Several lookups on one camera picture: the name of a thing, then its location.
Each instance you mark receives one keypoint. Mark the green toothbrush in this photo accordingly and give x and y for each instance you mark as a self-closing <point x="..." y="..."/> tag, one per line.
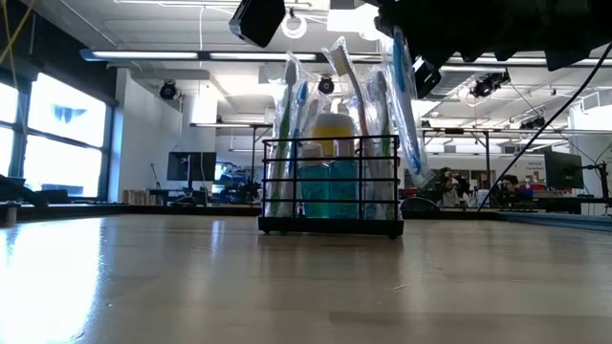
<point x="382" y="83"/>
<point x="290" y="71"/>

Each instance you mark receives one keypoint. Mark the pink toothbrush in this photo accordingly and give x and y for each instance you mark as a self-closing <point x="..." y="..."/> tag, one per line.
<point x="342" y="59"/>

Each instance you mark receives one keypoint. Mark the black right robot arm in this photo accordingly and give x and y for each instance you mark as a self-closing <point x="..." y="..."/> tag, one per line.
<point x="550" y="24"/>

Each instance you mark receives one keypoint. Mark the white ceiling light panel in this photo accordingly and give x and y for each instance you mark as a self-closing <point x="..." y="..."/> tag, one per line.
<point x="354" y="21"/>

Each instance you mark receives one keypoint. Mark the yellow canister with white lid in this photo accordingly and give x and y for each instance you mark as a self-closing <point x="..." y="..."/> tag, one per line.
<point x="334" y="129"/>

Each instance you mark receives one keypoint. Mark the person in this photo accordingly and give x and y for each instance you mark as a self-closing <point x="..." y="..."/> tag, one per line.
<point x="449" y="184"/>
<point x="510" y="187"/>

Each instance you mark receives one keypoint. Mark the black computer monitor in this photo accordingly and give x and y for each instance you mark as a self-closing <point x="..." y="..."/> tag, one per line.
<point x="564" y="169"/>

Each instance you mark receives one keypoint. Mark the long ceiling light bar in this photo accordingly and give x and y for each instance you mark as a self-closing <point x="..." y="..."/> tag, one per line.
<point x="143" y="55"/>

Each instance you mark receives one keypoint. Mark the row of wooden blocks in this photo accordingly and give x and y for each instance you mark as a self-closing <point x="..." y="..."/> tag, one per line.
<point x="136" y="195"/>

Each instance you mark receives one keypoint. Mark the large window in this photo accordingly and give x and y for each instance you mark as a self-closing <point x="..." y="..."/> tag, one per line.
<point x="62" y="143"/>

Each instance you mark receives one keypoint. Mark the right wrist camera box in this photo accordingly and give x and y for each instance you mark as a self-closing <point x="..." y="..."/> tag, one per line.
<point x="428" y="79"/>

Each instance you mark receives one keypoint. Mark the silver ventilation duct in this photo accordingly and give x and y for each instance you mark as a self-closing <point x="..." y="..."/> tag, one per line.
<point x="459" y="79"/>

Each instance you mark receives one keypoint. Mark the black ceiling camera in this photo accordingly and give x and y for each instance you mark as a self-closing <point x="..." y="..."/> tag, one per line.
<point x="168" y="91"/>
<point x="326" y="86"/>
<point x="487" y="85"/>

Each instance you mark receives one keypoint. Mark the black background workstation frame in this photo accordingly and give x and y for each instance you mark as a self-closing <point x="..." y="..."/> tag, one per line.
<point x="487" y="153"/>
<point x="254" y="153"/>

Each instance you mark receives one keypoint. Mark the black aluminium table frame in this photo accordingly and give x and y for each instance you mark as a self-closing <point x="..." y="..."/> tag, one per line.
<point x="143" y="210"/>

